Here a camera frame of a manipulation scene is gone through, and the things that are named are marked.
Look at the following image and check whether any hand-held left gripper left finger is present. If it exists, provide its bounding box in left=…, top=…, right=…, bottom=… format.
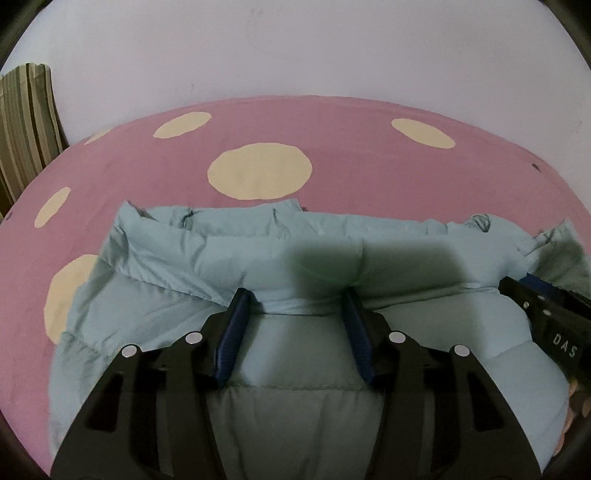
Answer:
left=50, top=287, right=259, bottom=480

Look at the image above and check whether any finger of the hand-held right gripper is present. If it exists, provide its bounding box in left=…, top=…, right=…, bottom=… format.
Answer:
left=499, top=276, right=591, bottom=326
left=525, top=273, right=563, bottom=291

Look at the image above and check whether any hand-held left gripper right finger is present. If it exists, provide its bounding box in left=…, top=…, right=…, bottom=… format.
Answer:
left=342, top=286, right=542, bottom=480

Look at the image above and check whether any light blue puffer jacket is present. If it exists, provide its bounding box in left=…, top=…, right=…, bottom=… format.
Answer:
left=48, top=198, right=587, bottom=480

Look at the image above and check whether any person's right hand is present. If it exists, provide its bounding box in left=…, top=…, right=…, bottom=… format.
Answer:
left=556, top=381, right=584, bottom=455

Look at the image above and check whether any pink polka dot bed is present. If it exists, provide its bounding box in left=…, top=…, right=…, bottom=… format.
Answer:
left=0, top=95, right=578, bottom=476

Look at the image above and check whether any striped cushion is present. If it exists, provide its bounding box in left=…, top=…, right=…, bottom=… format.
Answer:
left=0, top=63, right=65, bottom=217

